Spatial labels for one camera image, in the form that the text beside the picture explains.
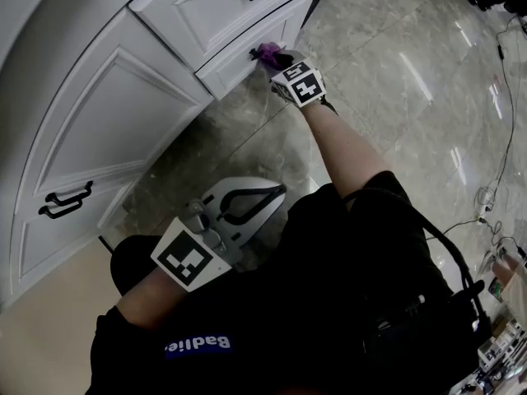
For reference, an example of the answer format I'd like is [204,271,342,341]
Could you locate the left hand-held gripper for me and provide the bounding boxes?
[151,177,287,294]

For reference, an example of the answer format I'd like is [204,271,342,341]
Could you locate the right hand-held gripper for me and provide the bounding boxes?
[259,50,327,109]

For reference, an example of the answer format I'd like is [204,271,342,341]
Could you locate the purple cloth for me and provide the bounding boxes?
[255,42,289,68]

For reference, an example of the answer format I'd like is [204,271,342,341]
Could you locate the white drawer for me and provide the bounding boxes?
[128,0,309,74]
[194,0,309,102]

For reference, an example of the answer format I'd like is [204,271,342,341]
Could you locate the person's left forearm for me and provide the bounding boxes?
[115,267,187,332]

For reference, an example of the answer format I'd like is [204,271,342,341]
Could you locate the person's right forearm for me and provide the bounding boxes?
[301,102,389,202]

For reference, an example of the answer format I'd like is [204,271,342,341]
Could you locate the person's black shirt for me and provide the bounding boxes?
[86,170,454,395]

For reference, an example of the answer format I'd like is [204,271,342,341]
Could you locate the person's black trousers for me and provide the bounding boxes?
[110,234,166,299]

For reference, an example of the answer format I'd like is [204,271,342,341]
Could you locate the white cabinet door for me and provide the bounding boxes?
[7,178,138,296]
[14,6,216,222]

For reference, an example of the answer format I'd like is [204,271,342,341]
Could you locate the black waist pack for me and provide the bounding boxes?
[361,280,494,395]

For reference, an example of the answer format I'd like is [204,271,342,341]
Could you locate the white sink cabinet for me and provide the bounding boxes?
[0,0,331,313]

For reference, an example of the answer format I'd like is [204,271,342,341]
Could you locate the white power strip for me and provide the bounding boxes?
[473,184,496,218]

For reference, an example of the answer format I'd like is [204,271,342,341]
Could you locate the cluttered storage shelf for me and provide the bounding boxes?
[452,302,527,395]

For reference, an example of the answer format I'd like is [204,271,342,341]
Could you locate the black door handle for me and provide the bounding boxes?
[37,197,84,221]
[44,179,95,206]

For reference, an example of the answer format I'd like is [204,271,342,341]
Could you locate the thick black cable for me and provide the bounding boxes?
[343,188,487,304]

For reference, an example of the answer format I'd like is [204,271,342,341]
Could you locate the long black floor cable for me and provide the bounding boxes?
[495,12,527,230]

